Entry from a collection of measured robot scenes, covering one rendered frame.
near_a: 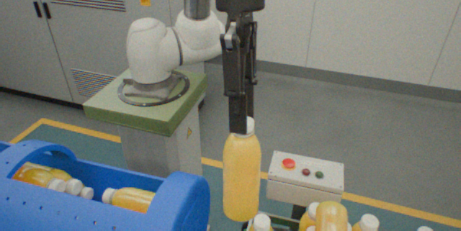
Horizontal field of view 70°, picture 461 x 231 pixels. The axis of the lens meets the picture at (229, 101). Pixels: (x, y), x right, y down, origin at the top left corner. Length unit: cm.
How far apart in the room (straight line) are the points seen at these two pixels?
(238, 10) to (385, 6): 285
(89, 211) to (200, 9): 77
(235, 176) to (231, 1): 30
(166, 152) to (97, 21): 150
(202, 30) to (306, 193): 67
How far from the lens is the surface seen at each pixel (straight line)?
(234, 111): 53
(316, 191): 94
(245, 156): 57
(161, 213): 69
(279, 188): 96
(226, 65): 48
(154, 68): 125
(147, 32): 122
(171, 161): 140
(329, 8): 329
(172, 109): 122
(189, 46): 126
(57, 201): 79
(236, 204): 63
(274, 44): 349
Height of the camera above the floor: 177
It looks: 34 degrees down
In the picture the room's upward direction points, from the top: straight up
